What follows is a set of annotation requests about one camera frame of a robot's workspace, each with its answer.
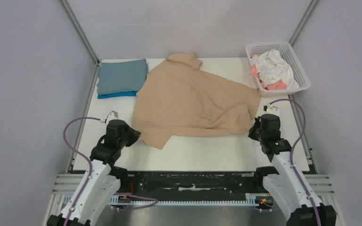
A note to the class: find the pink t shirt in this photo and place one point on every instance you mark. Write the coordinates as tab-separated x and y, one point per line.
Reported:
267	68

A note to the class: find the folded bright blue t shirt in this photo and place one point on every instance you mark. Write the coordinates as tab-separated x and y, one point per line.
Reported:
118	94

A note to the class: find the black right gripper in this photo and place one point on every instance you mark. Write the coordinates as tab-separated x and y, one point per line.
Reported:
255	131

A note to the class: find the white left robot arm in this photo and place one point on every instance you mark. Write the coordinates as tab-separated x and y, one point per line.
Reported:
102	179

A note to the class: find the beige t shirt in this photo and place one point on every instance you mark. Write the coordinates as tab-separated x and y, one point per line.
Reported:
179	99

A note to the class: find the folded grey-blue t shirt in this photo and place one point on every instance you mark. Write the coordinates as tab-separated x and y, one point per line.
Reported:
128	76

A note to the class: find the white t shirt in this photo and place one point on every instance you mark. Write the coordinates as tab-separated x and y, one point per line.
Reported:
288	76

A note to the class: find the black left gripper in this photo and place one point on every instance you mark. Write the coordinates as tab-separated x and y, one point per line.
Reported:
134	135

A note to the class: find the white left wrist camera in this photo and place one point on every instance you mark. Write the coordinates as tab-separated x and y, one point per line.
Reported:
113	115

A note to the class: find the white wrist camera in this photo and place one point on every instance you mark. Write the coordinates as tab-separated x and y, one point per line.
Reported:
271	109
113	115

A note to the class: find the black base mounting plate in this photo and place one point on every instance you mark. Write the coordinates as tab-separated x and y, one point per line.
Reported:
192	185

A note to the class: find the white slotted cable duct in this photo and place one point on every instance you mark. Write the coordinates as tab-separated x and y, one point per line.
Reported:
249	200

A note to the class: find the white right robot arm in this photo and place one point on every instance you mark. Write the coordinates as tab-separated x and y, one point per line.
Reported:
284	181

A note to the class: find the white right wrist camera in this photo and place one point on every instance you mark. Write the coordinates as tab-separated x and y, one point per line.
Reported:
271	109

